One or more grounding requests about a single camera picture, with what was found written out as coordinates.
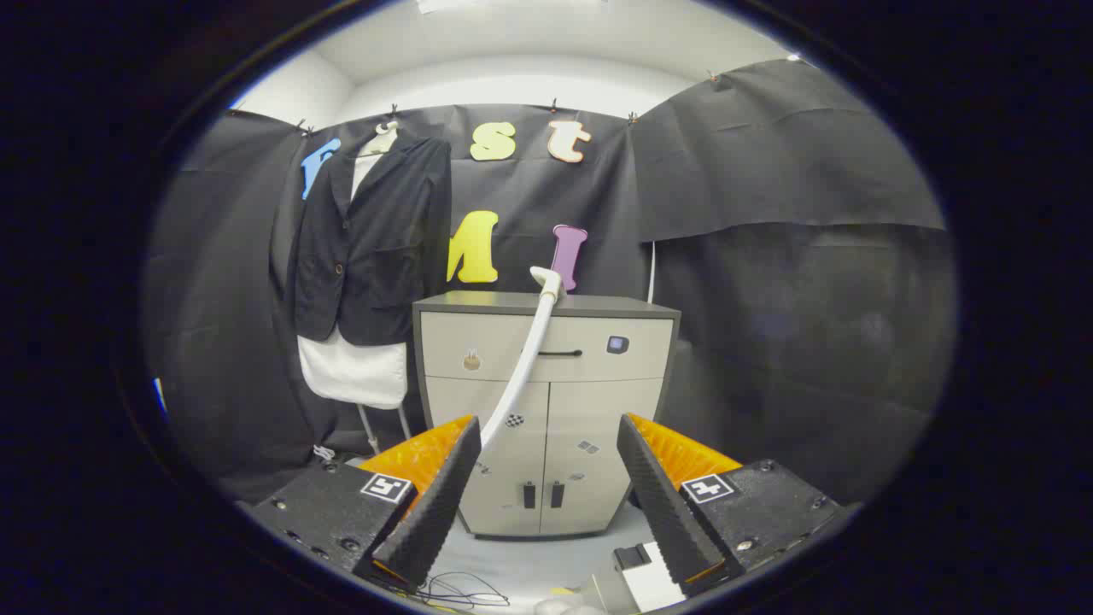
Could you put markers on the white garment steamer head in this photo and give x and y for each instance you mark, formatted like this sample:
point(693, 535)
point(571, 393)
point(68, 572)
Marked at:
point(534, 342)

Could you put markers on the white and black steamer base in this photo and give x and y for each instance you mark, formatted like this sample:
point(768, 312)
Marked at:
point(649, 585)

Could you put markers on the black jacket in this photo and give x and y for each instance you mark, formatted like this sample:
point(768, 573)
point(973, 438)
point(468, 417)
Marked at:
point(376, 248)

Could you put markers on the metal clothes stand legs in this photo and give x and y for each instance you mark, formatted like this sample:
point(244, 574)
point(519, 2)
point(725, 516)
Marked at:
point(365, 425)

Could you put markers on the black backdrop cloth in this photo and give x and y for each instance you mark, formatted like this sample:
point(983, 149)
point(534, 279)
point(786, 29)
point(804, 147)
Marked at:
point(768, 171)

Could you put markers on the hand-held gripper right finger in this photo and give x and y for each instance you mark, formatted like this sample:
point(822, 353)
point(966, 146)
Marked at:
point(666, 504)

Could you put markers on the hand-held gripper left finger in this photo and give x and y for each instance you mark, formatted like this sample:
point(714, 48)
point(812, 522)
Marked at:
point(431, 512)

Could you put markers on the grey cabinet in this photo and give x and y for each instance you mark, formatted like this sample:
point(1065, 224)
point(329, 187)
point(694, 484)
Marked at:
point(598, 401)

